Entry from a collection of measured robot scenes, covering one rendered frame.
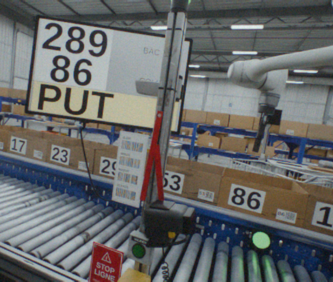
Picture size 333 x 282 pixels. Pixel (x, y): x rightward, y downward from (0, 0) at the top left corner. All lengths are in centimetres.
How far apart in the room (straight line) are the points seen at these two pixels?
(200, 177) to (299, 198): 46
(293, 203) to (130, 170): 83
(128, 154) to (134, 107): 16
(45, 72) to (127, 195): 45
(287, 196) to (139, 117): 81
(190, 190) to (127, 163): 65
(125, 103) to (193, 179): 64
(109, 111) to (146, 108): 11
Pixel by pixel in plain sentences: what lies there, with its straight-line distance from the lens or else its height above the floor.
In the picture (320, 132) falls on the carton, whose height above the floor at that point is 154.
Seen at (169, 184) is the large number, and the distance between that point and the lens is 119.
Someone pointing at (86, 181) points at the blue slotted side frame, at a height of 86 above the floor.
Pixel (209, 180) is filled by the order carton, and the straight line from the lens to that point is 113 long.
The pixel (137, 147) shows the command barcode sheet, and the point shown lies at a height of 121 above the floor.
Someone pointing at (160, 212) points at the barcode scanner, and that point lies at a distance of 50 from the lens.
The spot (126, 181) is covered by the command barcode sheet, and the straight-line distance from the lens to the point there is 59.
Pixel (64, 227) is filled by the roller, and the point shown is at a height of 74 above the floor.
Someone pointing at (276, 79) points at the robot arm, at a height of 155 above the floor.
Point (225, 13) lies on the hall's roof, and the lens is 1421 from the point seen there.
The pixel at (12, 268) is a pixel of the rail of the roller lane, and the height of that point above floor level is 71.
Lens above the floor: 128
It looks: 5 degrees down
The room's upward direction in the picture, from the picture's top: 8 degrees clockwise
